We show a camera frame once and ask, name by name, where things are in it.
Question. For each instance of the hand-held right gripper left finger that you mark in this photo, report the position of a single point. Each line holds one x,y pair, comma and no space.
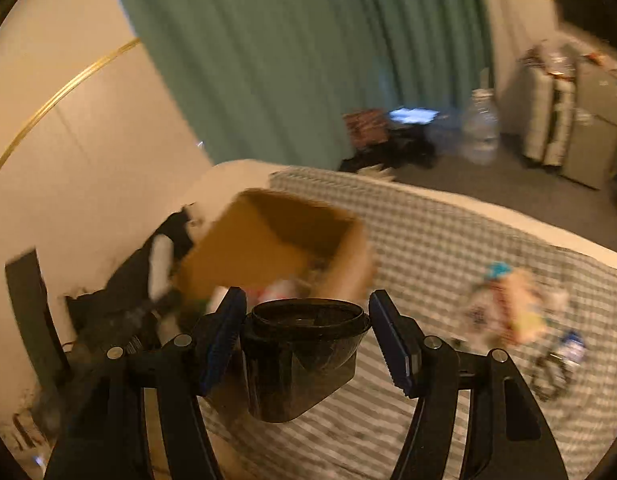
221,340

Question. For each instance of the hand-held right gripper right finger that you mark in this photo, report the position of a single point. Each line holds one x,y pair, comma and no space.
391,345

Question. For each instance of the black plastic container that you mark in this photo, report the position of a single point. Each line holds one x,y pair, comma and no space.
298,370

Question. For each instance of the brown cardboard box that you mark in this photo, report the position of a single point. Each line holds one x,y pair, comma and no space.
248,240

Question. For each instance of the black panel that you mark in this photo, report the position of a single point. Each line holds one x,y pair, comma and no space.
31,310

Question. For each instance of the grey checked bed sheet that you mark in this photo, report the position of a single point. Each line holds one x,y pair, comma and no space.
438,220

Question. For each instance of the red and white medicine box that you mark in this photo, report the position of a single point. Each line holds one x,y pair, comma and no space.
525,310

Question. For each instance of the black scissors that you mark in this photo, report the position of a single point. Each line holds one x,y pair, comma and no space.
550,375

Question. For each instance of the dark cloth pile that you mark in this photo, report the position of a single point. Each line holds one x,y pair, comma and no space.
398,152

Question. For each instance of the patterned brown box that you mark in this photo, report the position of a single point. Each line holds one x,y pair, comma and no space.
366,127

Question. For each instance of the laptop with lit screen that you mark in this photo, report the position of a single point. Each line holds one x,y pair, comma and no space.
413,115

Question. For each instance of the large clear water bottle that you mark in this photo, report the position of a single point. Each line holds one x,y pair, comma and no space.
481,130

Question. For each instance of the white suitcase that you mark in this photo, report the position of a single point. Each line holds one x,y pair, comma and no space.
538,110

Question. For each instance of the green curtain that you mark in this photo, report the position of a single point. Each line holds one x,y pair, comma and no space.
288,60

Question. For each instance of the grey mini fridge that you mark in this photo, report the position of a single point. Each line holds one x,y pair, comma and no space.
593,135

